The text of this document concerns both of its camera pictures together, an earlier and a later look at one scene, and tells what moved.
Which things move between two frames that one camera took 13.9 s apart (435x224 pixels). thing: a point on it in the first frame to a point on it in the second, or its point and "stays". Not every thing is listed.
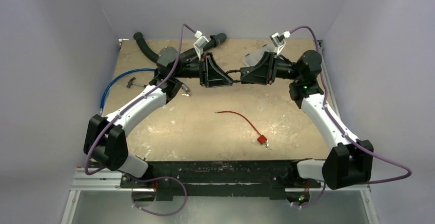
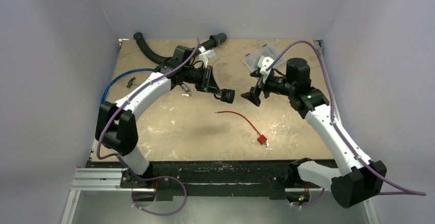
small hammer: x=130 y=82 stays
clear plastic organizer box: x=252 y=58 stays
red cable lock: x=261 y=139 stays
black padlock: x=234 y=70 to x=227 y=96
